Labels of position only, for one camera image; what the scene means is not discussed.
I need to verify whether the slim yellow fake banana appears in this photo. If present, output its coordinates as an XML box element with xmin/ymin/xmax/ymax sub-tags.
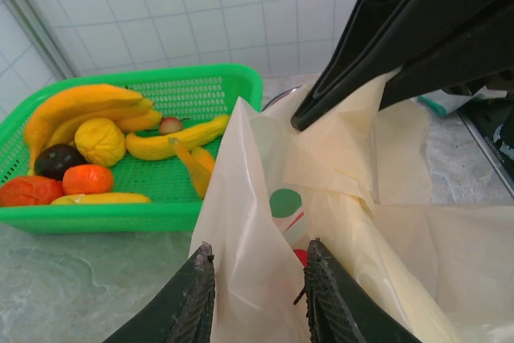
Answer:
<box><xmin>50</xmin><ymin>192</ymin><xmax>153</xmax><ymax>206</ymax></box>

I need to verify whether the white plate orange sunburst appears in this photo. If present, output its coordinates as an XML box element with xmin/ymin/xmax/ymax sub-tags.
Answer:
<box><xmin>261</xmin><ymin>84</ymin><xmax>303</xmax><ymax>113</ymax></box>

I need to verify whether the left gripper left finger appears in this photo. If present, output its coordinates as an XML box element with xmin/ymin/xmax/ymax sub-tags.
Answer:
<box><xmin>102</xmin><ymin>241</ymin><xmax>217</xmax><ymax>343</ymax></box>

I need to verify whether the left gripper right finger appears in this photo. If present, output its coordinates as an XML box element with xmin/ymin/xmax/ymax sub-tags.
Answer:
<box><xmin>292</xmin><ymin>238</ymin><xmax>422</xmax><ymax>343</ymax></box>

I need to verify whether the right aluminium frame post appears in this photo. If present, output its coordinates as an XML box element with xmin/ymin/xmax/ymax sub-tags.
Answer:
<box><xmin>0</xmin><ymin>0</ymin><xmax>80</xmax><ymax>81</ymax></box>

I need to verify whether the yellow orange fake pepper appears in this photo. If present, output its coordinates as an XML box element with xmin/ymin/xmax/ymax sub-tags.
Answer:
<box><xmin>168</xmin><ymin>137</ymin><xmax>217</xmax><ymax>200</ymax></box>

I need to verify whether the cream plastic bag orange print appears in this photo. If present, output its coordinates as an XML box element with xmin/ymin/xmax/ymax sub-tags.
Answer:
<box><xmin>188</xmin><ymin>73</ymin><xmax>514</xmax><ymax>343</ymax></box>

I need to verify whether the orange yellow fake banana bunch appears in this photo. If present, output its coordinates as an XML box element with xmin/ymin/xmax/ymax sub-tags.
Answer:
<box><xmin>22</xmin><ymin>84</ymin><xmax>164</xmax><ymax>175</ymax></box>

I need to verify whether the white green work glove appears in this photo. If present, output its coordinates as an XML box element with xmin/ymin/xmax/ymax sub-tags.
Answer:
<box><xmin>417</xmin><ymin>88</ymin><xmax>508</xmax><ymax>116</ymax></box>

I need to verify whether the single yellow fake banana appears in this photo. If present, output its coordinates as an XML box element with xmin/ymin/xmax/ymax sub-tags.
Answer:
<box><xmin>125</xmin><ymin>113</ymin><xmax>231</xmax><ymax>161</ymax></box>

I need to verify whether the green plastic basket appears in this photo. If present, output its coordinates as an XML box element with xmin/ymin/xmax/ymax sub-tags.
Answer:
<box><xmin>0</xmin><ymin>63</ymin><xmax>264</xmax><ymax>235</ymax></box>

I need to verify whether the orange fake tangerine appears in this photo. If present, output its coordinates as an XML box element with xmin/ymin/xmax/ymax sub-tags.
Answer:
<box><xmin>62</xmin><ymin>164</ymin><xmax>116</xmax><ymax>195</ymax></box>

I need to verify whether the red orange fake fruit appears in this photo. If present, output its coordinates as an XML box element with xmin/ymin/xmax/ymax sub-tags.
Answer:
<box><xmin>0</xmin><ymin>175</ymin><xmax>65</xmax><ymax>207</ymax></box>

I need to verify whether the small dark fake fruit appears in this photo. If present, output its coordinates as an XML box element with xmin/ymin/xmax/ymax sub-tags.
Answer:
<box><xmin>34</xmin><ymin>143</ymin><xmax>88</xmax><ymax>182</ymax></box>

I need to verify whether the yellow wrinkled fake lemon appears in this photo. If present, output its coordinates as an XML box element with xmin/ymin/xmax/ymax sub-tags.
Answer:
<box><xmin>74</xmin><ymin>117</ymin><xmax>127</xmax><ymax>168</ymax></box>

